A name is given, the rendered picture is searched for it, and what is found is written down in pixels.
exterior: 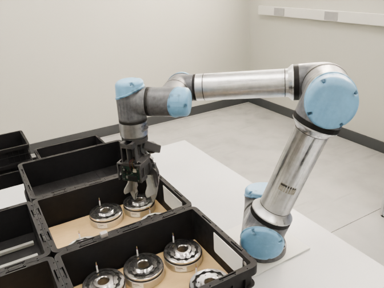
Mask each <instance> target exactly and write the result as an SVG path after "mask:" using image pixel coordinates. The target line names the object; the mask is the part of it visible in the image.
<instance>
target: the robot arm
mask: <svg viewBox="0 0 384 288"><path fill-rule="evenodd" d="M115 96H116V97H115V100H116V103H117V111H118V120H119V131H120V136H121V138H122V142H121V143H120V149H121V158H122V159H120V160H119V161H118V162H117V169H118V178H119V180H120V179H121V178H122V179H123V180H124V181H128V182H127V185H126V187H125V188H124V194H127V193H129V192H130V193H131V195H132V197H133V198H134V200H136V198H137V194H138V190H137V187H138V184H137V182H139V183H142V182H143V181H145V180H146V183H147V188H146V191H145V194H146V197H147V198H148V197H150V198H151V201H152V203H153V202H154V201H155V199H156V196H157V192H158V185H159V170H158V168H157V165H156V162H154V161H153V159H154V158H153V157H152V156H151V154H153V153H160V151H161V145H159V144H156V143H155V142H153V141H148V128H149V126H148V125H147V116H157V117H186V116H188V115H189V114H190V112H191V106H192V101H209V100H223V99H249V98H274V97H289V98H290V99H291V100H292V101H297V100H299V102H298V104H297V106H296V108H295V111H294V113H293V118H294V121H295V126H294V128H293V130H292V132H291V134H290V136H289V139H288V141H287V143H286V145H285V148H284V150H283V152H282V154H281V156H280V158H279V160H278V162H277V165H276V167H275V169H274V171H273V173H272V175H271V177H270V180H269V182H257V183H252V184H250V185H248V186H247V187H246V188H245V193H244V196H245V207H244V212H243V221H242V231H241V234H240V242H239V245H240V246H241V247H242V248H243V249H244V250H245V251H246V252H248V253H249V254H250V255H251V256H252V257H253V258H254V259H255V260H256V261H257V262H258V263H272V262H276V261H278V260H280V259H281V258H283V257H284V255H285V254H286V240H285V234H286V232H287V231H288V229H289V227H290V225H291V223H292V221H293V217H292V214H291V210H292V208H293V206H294V204H295V202H296V200H297V198H298V197H299V195H300V193H301V191H302V189H303V187H304V185H305V183H306V181H307V179H308V177H309V175H310V173H311V171H312V169H313V167H314V165H315V164H316V162H317V160H318V158H319V156H320V154H321V152H322V150H323V148H324V146H325V144H326V142H327V140H328V139H329V138H331V137H334V136H337V135H338V134H339V132H340V130H341V128H342V126H343V125H346V124H347V123H349V122H350V121H351V120H352V119H353V118H354V116H355V114H356V112H357V110H358V106H359V94H358V89H357V87H356V85H355V83H354V82H353V80H352V79H351V78H350V77H349V76H348V74H347V72H345V70H344V69H343V68H342V67H340V66H339V65H337V64H335V63H331V62H313V63H301V64H292V65H291V66H290V67H289V68H287V69H271V70H252V71H234V72H224V73H205V74H188V73H186V72H178V73H175V74H173V75H172V76H171V77H170V78H169V79H168V81H167V82H166V83H165V84H164V85H163V86H162V87H145V84H144V82H143V80H142V79H141V78H136V77H130V78H123V79H120V80H118V81H117V82H116V83H115ZM120 166H121V171H122V173H121V174H120V173H119V167H120Z"/></svg>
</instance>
